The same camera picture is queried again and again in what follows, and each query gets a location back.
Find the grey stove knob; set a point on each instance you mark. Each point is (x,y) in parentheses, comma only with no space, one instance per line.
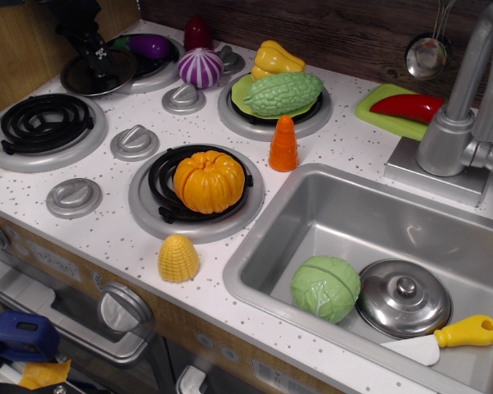
(134,144)
(183,100)
(74,198)
(232,61)

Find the grey stove knob upper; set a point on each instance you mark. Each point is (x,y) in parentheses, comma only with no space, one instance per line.
(183,100)

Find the front right stove burner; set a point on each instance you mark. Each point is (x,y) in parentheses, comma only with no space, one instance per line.
(157,210)

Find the purple striped toy onion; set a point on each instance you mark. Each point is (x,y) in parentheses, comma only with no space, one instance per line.
(201,67)

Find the grey stove knob front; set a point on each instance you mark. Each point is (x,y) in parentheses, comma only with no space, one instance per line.
(74,198)

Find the steel lid in sink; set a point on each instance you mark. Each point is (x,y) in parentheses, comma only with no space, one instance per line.
(402,299)

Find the red toy chili pepper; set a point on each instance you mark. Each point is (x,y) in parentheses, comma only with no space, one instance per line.
(414,107)

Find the steel pot lid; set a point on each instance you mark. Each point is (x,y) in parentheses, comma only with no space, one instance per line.
(79,77)

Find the blue clamp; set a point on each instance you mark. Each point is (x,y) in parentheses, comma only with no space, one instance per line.
(27,337)

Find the stove burner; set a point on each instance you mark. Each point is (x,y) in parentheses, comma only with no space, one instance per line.
(157,210)
(50,131)
(256,128)
(152,75)

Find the front left stove burner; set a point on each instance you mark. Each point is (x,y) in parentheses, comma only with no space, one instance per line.
(50,131)

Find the orange toy pumpkin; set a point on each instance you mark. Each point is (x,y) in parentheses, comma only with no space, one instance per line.
(209,182)

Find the silver oven door handle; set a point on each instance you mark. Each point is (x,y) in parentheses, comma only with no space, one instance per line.
(103,317)

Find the yellow handled toy knife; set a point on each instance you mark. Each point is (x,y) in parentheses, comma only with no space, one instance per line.
(475,330)

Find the green toy bitter gourd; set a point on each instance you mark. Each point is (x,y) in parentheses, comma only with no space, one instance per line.
(283,93)

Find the back left stove burner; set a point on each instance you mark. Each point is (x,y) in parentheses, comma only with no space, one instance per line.
(152,75)

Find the yellow cloth piece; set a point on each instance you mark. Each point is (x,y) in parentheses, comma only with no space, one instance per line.
(37,374)

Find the grey toy sink basin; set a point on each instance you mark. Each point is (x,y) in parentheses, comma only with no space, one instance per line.
(320,210)

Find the green toy cabbage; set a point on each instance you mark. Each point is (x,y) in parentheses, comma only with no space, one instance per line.
(327,287)

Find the hanging steel ladle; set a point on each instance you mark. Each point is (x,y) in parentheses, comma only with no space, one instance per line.
(429,54)

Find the dark red toy vegetable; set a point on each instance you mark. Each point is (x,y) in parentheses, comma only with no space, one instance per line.
(197,34)

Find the grey stove knob back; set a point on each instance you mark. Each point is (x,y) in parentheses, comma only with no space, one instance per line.
(232,61)

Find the yellow toy corn piece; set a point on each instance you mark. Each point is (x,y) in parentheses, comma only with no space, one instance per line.
(178,260)

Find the silver toy faucet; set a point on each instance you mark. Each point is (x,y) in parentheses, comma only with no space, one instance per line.
(455,157)

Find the yellow toy bell pepper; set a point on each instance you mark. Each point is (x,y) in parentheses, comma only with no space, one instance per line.
(272,58)

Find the orange toy carrot piece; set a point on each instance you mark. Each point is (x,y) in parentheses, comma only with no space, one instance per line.
(283,155)

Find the grey stove knob middle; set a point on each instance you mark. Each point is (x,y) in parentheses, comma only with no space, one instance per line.
(134,144)

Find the back right stove burner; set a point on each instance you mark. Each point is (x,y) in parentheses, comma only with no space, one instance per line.
(256,128)

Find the green toy cutting board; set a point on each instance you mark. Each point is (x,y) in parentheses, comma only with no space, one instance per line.
(396,125)

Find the purple toy eggplant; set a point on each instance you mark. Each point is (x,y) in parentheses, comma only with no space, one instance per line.
(151,46)

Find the light green toy plate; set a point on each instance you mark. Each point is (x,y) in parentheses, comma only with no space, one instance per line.
(239,91)

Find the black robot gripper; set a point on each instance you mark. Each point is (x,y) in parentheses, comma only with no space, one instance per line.
(76,22)

